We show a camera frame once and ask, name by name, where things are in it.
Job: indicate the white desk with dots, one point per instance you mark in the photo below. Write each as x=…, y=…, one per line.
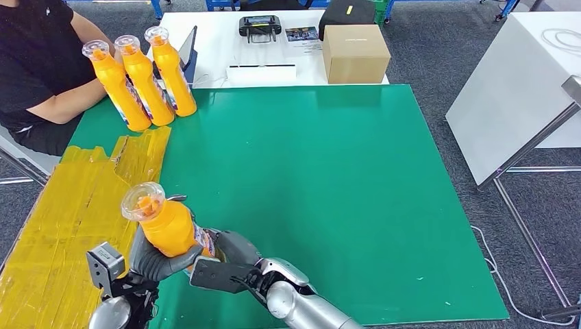
x=218, y=45

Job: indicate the black bag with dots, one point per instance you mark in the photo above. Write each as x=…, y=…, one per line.
x=346, y=16

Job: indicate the tablet in blue case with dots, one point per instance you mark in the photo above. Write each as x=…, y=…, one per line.
x=189, y=50

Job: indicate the yellow taped sheet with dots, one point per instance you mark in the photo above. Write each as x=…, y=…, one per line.
x=54, y=236

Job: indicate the brown cardboard box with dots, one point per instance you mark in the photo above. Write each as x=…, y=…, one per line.
x=356, y=54

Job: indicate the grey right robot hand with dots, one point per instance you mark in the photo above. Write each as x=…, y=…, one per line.
x=238, y=247

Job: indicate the green work table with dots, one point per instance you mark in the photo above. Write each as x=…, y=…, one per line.
x=317, y=181

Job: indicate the printed leaflet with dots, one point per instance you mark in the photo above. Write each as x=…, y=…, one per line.
x=302, y=34

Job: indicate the orange detergent bottle clear cap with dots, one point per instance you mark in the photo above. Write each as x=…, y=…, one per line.
x=118, y=95
x=174, y=84
x=145, y=91
x=165, y=227

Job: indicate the steel table frame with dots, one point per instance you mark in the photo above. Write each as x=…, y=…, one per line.
x=528, y=145

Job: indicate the person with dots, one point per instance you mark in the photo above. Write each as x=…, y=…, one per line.
x=31, y=54

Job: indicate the person's right forearm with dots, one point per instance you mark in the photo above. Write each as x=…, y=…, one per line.
x=72, y=102

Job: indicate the green plastic crate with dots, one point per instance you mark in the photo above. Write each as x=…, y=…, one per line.
x=380, y=18

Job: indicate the white tilted table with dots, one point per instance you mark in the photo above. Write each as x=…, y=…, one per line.
x=508, y=91

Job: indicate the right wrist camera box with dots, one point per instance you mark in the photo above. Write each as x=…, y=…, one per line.
x=218, y=274

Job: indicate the black remote controller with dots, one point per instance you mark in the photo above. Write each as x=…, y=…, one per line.
x=259, y=26

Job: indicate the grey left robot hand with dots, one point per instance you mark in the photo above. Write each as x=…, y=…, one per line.
x=154, y=263

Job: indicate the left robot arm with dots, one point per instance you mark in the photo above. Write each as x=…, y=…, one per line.
x=120, y=306

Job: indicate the white chair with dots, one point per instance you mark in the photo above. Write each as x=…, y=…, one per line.
x=27, y=159

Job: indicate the long blue metal rack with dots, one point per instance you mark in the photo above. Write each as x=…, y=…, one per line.
x=218, y=3

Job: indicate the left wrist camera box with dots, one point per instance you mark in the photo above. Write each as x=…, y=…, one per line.
x=106, y=265

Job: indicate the long white box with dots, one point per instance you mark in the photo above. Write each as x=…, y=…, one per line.
x=261, y=74

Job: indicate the person's left forearm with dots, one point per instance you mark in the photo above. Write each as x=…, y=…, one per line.
x=90, y=29

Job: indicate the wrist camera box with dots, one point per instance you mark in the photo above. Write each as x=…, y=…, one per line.
x=106, y=265
x=218, y=274

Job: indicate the short blue metal rack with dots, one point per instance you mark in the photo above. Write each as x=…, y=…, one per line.
x=156, y=8

